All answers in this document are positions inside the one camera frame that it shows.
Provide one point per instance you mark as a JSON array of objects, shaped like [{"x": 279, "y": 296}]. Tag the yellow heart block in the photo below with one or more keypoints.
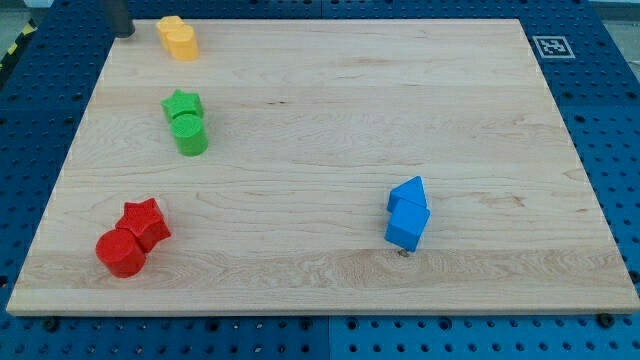
[{"x": 182, "y": 43}]

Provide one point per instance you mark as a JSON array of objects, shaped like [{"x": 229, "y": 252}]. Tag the yellow hexagon block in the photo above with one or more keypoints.
[{"x": 168, "y": 24}]

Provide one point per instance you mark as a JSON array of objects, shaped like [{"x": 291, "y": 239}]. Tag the light wooden board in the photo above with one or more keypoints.
[{"x": 311, "y": 124}]

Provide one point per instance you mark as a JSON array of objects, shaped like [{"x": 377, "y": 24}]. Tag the blue triangle block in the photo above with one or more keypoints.
[{"x": 412, "y": 190}]

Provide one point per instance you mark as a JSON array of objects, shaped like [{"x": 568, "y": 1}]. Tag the blue cube block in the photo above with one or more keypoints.
[{"x": 406, "y": 224}]

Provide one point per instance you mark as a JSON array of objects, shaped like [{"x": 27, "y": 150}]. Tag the green cylinder block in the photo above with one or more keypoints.
[{"x": 189, "y": 134}]

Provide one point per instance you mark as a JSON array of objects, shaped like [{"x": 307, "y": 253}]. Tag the green star block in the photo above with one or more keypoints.
[{"x": 182, "y": 103}]

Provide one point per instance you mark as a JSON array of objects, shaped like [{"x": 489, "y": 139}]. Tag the red star block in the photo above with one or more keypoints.
[{"x": 146, "y": 222}]

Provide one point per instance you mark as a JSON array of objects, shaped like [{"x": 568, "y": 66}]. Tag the red cylinder block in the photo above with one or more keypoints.
[{"x": 119, "y": 251}]

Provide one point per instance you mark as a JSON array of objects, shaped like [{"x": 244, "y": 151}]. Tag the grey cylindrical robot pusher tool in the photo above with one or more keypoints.
[{"x": 118, "y": 17}]

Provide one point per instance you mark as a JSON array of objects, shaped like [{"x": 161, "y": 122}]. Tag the white fiducial marker tag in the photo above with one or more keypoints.
[{"x": 553, "y": 47}]

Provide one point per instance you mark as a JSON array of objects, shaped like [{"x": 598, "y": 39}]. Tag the black board stop bolt left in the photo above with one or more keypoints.
[{"x": 50, "y": 324}]

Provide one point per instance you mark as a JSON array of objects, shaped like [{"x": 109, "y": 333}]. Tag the black board stop bolt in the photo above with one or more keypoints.
[
  {"x": 50, "y": 324},
  {"x": 605, "y": 320}
]

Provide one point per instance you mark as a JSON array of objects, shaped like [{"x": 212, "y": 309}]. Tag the black board stop bolt right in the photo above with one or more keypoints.
[{"x": 605, "y": 320}]

